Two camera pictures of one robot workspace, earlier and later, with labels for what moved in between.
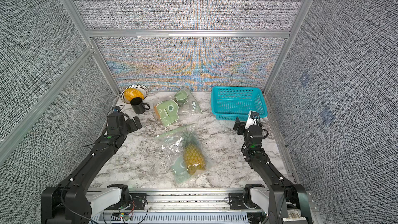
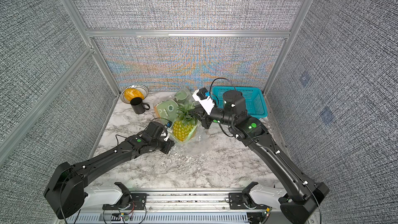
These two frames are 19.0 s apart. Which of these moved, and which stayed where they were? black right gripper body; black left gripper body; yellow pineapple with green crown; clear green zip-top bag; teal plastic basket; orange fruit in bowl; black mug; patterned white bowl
Moved: black right gripper body; black left gripper body; yellow pineapple with green crown; clear green zip-top bag
Stayed: teal plastic basket; orange fruit in bowl; black mug; patterned white bowl
